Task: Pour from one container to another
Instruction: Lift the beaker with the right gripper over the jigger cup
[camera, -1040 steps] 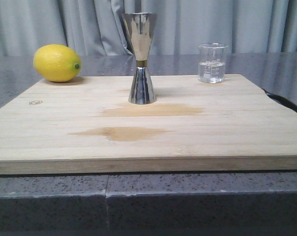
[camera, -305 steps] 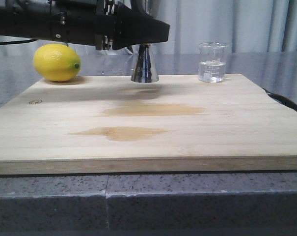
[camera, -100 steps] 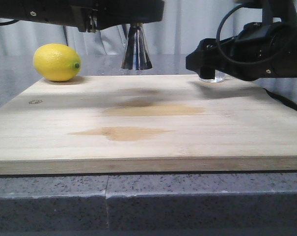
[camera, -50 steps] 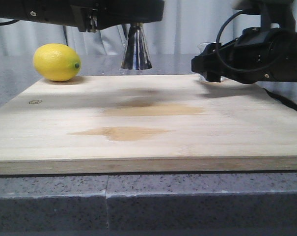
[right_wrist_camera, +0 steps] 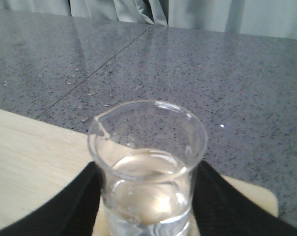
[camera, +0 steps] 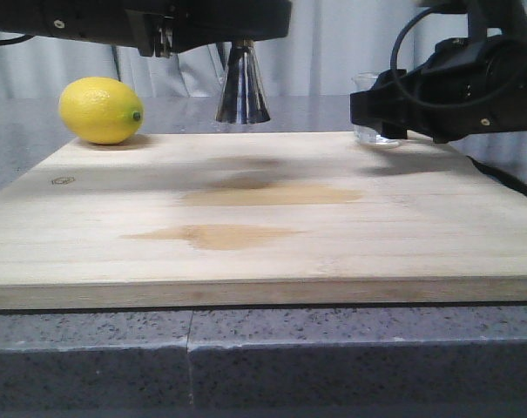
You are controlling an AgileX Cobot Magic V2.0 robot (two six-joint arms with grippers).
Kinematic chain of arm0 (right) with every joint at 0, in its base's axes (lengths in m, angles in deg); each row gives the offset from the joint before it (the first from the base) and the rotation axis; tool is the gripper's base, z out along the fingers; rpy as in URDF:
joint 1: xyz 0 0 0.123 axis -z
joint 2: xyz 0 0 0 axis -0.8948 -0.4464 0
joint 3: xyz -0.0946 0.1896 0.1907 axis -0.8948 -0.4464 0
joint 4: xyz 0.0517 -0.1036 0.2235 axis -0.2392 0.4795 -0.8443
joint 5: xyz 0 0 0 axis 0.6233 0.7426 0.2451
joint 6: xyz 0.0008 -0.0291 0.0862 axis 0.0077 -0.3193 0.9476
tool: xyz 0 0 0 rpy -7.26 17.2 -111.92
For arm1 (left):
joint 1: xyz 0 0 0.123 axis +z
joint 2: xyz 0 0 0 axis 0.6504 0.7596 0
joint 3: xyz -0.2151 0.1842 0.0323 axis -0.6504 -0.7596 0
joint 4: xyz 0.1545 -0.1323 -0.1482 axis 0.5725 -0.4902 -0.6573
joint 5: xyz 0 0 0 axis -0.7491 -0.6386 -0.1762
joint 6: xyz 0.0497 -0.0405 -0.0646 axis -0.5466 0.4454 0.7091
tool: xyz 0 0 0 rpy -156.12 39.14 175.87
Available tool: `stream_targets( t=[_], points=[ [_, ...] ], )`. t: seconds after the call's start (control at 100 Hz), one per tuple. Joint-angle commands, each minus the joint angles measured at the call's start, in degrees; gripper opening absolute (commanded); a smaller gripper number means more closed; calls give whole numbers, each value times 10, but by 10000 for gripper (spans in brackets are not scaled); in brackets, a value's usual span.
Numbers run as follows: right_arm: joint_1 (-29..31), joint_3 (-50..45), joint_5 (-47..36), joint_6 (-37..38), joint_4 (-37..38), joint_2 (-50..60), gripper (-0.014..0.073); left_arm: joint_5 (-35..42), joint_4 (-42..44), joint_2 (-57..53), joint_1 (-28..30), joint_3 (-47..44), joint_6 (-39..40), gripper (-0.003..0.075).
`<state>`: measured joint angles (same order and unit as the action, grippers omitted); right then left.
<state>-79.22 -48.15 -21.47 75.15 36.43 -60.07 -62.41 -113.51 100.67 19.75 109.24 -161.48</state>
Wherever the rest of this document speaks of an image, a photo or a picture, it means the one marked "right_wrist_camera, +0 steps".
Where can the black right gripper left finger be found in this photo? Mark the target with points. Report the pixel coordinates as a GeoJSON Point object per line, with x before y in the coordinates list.
{"type": "Point", "coordinates": [72, 212]}

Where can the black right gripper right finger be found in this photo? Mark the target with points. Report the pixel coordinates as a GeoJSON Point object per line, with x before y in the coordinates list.
{"type": "Point", "coordinates": [221, 210]}

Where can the small glass beaker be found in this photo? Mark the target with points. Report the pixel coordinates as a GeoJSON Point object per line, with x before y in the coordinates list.
{"type": "Point", "coordinates": [148, 152]}

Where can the wooden cutting board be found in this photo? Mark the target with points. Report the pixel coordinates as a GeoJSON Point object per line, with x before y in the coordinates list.
{"type": "Point", "coordinates": [37, 161]}

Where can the grey curtain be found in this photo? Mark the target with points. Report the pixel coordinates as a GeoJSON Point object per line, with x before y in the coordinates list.
{"type": "Point", "coordinates": [276, 18]}

